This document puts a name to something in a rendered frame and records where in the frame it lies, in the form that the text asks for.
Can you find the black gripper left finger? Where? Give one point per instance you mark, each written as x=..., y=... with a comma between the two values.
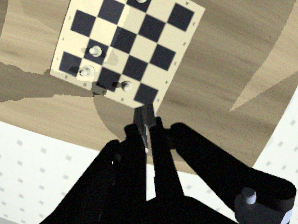
x=84, y=202

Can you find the cream chessboard with black squares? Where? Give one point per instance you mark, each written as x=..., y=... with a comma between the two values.
x=142, y=43

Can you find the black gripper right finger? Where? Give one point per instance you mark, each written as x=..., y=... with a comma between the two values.
x=255, y=197

